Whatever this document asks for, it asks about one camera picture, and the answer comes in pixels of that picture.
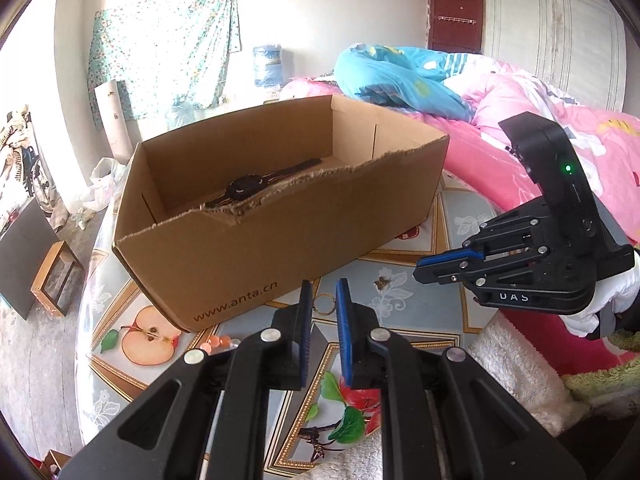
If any clear plastic bag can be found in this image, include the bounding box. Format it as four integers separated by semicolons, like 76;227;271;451
165;102;203;126

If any white plastic bag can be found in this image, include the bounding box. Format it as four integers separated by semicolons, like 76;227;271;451
90;156;128;201

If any cardboard tube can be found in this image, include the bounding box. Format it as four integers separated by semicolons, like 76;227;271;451
94;80;133;163

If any dark red door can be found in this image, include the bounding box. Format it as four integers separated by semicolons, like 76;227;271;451
426;0;485;53

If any small brown box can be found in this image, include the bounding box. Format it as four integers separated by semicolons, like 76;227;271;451
42;450;73;478

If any white fluffy cloth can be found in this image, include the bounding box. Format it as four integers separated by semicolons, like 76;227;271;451
300;312;593;480

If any white wardrobe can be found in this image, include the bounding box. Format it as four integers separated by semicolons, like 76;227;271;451
482;0;628;111

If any person's right hand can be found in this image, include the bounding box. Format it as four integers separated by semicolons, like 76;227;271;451
562;265;640;338

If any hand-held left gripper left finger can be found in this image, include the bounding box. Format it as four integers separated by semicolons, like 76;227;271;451
57;280;315;480

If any beige clothes pile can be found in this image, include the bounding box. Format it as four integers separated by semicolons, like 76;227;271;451
0;105;36;171

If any floral wall cloth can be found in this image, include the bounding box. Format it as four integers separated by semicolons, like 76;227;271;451
87;0;241;121

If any blue water jug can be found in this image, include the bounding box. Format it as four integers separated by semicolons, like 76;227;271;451
251;44;283;88

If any brown cardboard box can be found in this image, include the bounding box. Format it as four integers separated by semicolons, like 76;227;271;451
112;94;451;333

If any green fluffy cloth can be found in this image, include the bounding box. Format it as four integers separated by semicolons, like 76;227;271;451
562;330;640;418

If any blue printed quilt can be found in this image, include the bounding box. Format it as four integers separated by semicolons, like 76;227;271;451
333;44;476;122

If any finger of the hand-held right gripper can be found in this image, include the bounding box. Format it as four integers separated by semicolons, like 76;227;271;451
417;200;553;270
414;250;558;288

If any fruit print tablecloth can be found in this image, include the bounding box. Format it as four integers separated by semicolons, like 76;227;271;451
75;170;506;480

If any black wrist watch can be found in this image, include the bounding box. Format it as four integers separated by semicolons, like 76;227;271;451
202;158;323;211

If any pink orange bead bracelet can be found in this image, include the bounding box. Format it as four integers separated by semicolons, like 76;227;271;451
200;336;243;356

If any small wooden stool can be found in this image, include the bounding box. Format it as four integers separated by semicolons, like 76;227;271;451
30;240;85;317

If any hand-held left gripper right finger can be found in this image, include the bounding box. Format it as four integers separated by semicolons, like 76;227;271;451
335;279;586;480

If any dark grey table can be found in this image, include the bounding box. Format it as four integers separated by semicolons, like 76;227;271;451
0;196;61;320

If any light pink cartoon quilt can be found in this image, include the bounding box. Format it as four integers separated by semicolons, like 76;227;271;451
442;57;640;248

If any wheelchair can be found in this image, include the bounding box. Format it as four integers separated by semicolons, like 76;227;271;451
20;145;56;211

